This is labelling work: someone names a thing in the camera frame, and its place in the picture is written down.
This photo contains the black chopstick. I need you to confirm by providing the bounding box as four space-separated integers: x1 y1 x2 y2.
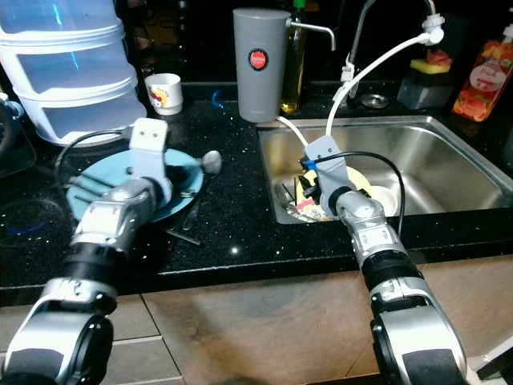
71 175 129 197
167 225 203 246

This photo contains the light blue plate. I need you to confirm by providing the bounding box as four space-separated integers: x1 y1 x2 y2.
66 148 206 225

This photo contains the yellow patterned plate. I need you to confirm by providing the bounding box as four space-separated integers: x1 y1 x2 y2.
293 164 374 224

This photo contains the white printed mug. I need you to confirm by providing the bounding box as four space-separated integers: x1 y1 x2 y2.
144 73 183 116

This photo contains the round chrome counter cap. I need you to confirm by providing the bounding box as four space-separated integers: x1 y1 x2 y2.
361 92 392 109

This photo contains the grey water filter canister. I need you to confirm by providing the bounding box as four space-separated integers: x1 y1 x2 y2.
232 8 336 124

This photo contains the yellow oil bottle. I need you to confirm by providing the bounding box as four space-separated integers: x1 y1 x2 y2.
279 0 307 115

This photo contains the beige drawer front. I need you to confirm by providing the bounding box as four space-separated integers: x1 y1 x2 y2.
112 293 149 342
112 337 169 385

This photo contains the stainless steel sink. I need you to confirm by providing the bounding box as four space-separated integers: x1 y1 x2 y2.
258 116 513 225

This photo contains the chrome sink faucet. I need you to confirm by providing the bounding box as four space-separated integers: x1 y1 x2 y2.
345 0 443 85

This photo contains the dark sponge holder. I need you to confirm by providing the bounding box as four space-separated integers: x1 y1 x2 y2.
397 71 454 111

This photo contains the beige sink cabinet front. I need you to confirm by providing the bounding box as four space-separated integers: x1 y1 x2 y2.
140 253 513 385

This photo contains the white stacked food container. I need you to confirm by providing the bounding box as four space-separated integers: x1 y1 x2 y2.
0 0 153 147

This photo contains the yellow sponge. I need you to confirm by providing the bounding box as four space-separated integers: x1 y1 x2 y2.
409 59 454 76

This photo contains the black round appliance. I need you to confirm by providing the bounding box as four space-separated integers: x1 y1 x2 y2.
0 92 38 179

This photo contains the red scrubber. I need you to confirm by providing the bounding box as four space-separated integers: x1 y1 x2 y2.
426 48 454 67

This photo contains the orange dish soap bottle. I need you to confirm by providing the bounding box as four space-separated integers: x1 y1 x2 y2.
451 36 513 124

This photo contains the white cabinet side panel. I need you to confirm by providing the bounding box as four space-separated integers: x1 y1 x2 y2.
477 353 513 382

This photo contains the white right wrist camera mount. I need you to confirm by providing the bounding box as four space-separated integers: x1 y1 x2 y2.
303 135 355 211

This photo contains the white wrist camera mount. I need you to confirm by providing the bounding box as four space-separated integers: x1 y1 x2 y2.
130 118 172 203
303 135 355 211

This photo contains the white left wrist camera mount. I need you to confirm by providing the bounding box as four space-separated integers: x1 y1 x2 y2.
130 118 172 203

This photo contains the thin white filter hose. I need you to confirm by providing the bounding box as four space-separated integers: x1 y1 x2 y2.
277 116 313 153

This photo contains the thick white faucet hose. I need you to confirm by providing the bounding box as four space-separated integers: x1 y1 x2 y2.
325 14 446 145

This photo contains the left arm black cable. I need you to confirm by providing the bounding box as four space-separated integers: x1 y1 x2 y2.
55 130 139 193

